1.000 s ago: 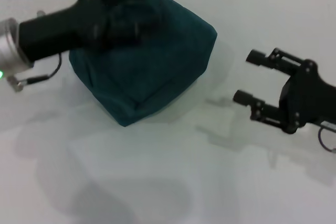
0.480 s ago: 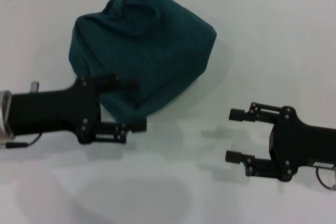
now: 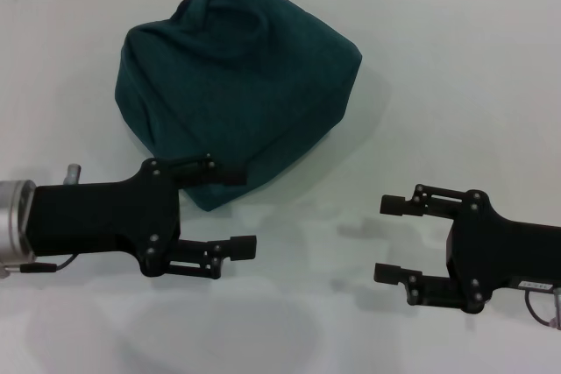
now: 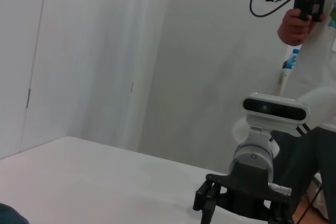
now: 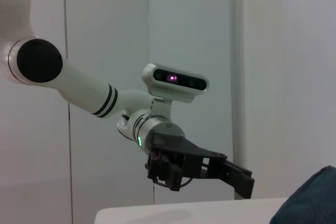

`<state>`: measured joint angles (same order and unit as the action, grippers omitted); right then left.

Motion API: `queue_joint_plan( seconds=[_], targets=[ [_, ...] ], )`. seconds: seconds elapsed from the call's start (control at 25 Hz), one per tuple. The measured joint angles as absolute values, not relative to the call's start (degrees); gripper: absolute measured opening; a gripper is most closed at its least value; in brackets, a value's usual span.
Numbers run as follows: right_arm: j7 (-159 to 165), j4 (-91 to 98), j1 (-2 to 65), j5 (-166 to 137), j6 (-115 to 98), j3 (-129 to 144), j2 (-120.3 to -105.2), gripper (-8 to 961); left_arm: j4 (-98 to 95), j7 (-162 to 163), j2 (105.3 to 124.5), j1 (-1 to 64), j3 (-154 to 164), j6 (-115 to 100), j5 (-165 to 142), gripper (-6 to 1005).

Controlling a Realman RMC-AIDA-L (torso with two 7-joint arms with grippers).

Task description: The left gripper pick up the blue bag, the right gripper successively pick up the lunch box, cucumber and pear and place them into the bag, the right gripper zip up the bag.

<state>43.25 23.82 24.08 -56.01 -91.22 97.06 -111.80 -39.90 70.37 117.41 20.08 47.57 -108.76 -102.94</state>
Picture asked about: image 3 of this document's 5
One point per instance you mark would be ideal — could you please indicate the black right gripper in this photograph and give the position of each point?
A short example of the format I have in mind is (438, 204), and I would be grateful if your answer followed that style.
(504, 251)

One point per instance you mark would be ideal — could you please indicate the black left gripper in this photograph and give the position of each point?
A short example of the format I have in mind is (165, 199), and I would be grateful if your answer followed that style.
(105, 220)

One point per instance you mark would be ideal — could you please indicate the dark teal insulated lunch bag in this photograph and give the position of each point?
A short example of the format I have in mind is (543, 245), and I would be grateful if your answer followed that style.
(232, 85)

